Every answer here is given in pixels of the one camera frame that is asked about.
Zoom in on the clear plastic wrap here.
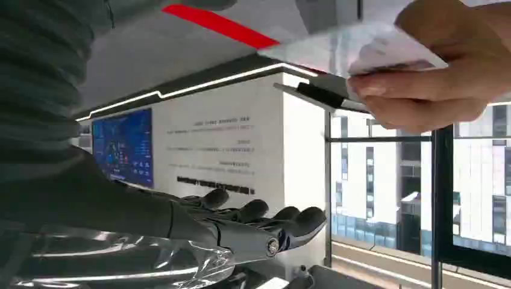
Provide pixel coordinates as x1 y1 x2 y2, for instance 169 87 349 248
11 224 236 289

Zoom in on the white LED light strip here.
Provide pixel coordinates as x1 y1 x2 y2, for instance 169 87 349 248
75 62 320 123

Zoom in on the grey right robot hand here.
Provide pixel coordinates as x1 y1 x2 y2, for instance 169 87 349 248
0 146 328 266

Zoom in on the grey box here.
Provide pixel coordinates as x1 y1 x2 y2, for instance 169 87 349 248
294 0 363 35

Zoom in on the black window frame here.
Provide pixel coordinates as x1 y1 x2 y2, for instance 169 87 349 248
324 111 511 289

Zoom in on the person's hand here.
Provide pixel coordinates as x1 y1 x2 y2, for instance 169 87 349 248
346 0 511 135

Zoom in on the ribbed grey right arm sleeve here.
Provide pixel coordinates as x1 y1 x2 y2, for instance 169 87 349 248
0 0 116 185

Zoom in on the white building outside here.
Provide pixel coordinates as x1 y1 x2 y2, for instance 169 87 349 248
330 104 511 260

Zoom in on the blue display screen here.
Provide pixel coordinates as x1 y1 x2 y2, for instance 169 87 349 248
91 108 155 189

